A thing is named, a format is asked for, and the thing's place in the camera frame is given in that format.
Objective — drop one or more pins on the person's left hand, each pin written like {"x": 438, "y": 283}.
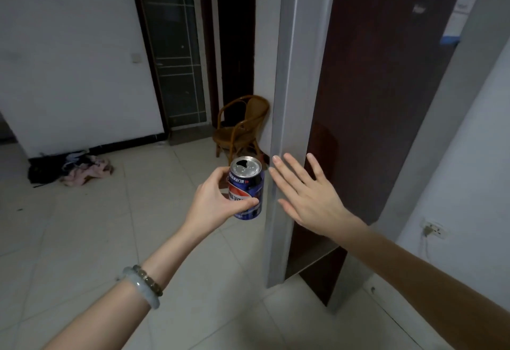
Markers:
{"x": 211, "y": 206}

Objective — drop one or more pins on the person's right hand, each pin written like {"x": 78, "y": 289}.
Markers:
{"x": 318, "y": 206}

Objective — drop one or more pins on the blue Pepsi can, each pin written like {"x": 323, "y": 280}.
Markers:
{"x": 247, "y": 190}

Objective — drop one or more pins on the dark red refrigerator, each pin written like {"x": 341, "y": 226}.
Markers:
{"x": 378, "y": 82}

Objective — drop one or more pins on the person's left forearm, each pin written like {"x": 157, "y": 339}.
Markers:
{"x": 119, "y": 322}

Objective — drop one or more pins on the person's right forearm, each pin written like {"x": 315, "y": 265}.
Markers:
{"x": 430, "y": 282}

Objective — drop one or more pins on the brown wicker chair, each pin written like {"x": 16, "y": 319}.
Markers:
{"x": 243, "y": 130}

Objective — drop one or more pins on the pale jade bangle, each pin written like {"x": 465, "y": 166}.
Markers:
{"x": 141, "y": 290}

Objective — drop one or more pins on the pink crumpled cloth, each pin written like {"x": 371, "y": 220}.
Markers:
{"x": 87, "y": 172}

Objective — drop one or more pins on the black bag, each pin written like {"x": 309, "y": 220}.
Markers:
{"x": 44, "y": 170}

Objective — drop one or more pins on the blue white label sticker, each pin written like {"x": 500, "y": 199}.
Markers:
{"x": 462, "y": 11}

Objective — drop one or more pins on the white wall socket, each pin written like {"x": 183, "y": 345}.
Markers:
{"x": 436, "y": 229}

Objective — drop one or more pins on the white light switch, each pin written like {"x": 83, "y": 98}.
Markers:
{"x": 136, "y": 58}

